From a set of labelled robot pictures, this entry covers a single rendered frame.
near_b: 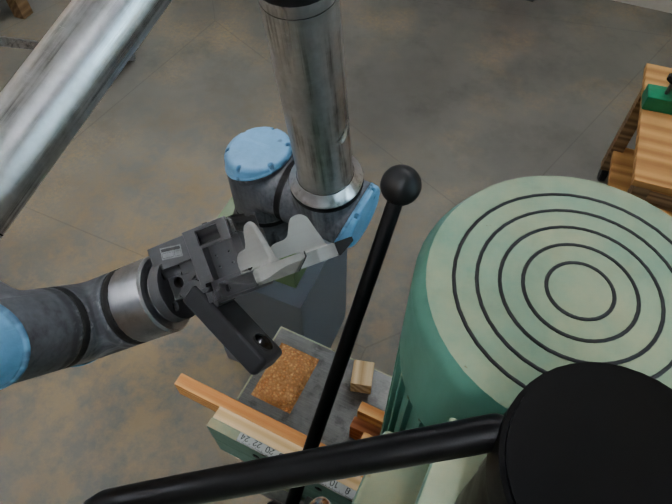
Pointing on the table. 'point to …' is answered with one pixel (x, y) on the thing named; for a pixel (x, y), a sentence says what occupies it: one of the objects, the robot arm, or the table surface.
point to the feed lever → (399, 178)
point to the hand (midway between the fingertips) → (336, 252)
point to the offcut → (362, 376)
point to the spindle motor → (531, 296)
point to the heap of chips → (285, 378)
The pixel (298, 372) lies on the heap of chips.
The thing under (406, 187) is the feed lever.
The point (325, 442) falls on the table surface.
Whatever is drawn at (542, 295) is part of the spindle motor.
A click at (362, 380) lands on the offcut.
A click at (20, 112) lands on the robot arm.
